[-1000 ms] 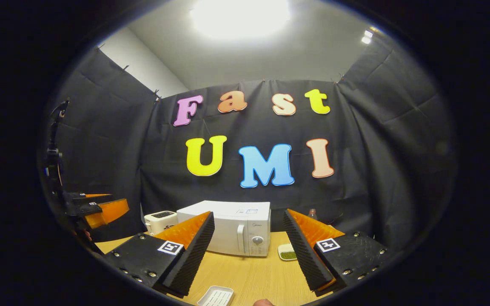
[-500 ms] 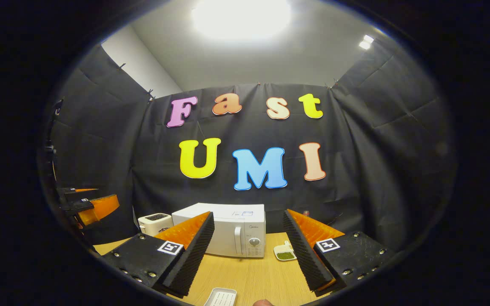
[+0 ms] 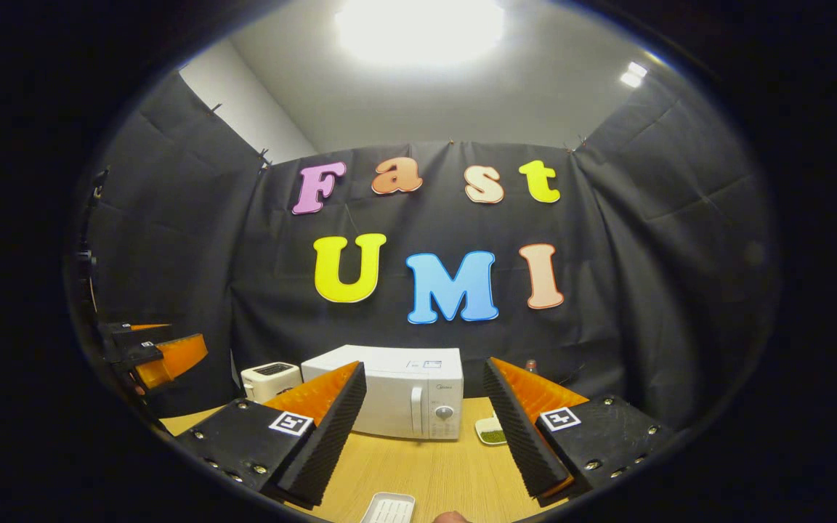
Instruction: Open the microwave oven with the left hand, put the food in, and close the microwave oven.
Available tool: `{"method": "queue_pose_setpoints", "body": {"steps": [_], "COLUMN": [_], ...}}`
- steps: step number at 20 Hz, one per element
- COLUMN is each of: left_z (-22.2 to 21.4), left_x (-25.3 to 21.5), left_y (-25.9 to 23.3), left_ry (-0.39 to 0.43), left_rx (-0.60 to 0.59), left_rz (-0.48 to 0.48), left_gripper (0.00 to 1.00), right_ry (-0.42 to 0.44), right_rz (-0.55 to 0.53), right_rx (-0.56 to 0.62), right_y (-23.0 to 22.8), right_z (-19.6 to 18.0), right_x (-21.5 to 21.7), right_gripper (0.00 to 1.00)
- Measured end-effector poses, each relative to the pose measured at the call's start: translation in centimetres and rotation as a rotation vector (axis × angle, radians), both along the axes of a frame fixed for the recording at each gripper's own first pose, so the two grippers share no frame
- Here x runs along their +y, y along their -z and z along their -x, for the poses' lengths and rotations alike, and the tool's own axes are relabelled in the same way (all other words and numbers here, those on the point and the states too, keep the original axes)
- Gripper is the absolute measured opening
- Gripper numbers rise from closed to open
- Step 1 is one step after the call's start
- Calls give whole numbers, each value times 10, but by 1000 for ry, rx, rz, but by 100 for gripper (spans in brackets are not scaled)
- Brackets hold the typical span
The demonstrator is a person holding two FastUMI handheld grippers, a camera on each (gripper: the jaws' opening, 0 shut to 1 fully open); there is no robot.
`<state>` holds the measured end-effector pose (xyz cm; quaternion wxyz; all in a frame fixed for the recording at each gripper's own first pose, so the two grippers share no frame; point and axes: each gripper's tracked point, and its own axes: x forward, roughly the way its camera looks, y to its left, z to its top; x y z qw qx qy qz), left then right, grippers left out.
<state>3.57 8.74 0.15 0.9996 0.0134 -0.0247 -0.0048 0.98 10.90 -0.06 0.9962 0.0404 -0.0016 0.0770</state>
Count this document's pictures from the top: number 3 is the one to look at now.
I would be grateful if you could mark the white microwave oven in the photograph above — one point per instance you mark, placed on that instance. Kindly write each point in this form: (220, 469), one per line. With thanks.
(404, 392)

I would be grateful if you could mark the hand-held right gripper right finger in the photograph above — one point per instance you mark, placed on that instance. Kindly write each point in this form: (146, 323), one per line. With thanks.
(520, 436)

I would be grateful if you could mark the white rectangular dish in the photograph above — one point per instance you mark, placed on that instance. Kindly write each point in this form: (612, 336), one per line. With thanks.
(389, 508)

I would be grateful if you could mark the white toaster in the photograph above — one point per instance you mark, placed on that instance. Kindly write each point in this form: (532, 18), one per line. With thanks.
(269, 381)

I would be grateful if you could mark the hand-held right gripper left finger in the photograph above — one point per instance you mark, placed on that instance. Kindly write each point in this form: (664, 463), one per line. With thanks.
(331, 436)

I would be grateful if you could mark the large ceiling light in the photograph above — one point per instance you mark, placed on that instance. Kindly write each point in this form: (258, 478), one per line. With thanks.
(418, 29)

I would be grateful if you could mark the black backdrop cloth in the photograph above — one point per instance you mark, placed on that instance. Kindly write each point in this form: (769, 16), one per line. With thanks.
(607, 290)

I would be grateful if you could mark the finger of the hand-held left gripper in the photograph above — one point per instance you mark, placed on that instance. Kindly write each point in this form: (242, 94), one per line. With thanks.
(179, 356)
(135, 334)

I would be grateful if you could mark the small ceiling light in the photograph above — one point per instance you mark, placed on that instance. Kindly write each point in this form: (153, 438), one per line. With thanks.
(633, 75)

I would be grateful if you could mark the white divided dish of beans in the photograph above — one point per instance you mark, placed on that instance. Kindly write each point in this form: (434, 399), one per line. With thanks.
(491, 436)

